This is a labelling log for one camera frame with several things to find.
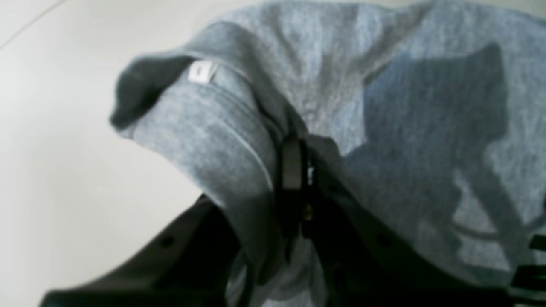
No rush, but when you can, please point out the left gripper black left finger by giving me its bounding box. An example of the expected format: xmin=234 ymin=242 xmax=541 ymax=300
xmin=40 ymin=195 xmax=256 ymax=307

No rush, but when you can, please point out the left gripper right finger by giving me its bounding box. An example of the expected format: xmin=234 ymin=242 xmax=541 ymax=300
xmin=276 ymin=136 xmax=512 ymax=307

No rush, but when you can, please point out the grey T-shirt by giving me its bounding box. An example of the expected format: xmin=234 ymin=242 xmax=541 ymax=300
xmin=110 ymin=0 xmax=546 ymax=306

